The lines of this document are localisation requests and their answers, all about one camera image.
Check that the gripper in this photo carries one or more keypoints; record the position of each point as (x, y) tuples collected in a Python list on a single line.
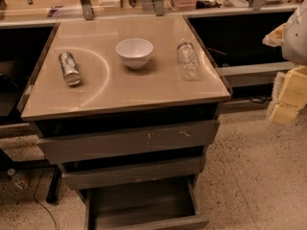
[(296, 40)]

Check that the grey bottom drawer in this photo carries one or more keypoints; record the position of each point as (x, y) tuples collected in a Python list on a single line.
[(165, 204)]

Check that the grey drawer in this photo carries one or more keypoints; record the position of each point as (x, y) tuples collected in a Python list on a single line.
[(134, 173), (128, 141), (165, 204)]

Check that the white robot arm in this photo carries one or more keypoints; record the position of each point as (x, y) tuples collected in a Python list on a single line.
[(294, 40)]

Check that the grey top drawer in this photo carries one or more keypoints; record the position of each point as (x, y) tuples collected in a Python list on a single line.
[(128, 141)]

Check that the beige top drawer cabinet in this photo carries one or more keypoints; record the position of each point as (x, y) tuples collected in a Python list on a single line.
[(107, 85)]

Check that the grey middle drawer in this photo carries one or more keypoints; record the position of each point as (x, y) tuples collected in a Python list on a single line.
[(134, 173)]

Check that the clear plastic bottle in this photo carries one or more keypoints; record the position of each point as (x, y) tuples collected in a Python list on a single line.
[(188, 61)]

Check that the white ceramic bowl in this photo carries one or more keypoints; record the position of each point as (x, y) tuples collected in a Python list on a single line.
[(134, 52)]

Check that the silver metal can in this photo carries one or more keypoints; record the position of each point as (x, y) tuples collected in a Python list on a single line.
[(69, 69)]

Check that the black table leg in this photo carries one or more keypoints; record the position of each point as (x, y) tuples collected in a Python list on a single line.
[(54, 186)]

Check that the small bottle on floor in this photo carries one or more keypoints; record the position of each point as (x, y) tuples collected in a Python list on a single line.
[(19, 179)]

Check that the grey horizontal rail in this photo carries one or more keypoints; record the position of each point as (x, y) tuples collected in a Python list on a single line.
[(254, 74)]

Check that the grey metal shelf post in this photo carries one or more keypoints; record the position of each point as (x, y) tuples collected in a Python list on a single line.
[(159, 7)]

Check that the grey metal shelf bracket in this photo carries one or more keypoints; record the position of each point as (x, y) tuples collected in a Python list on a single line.
[(88, 13)]

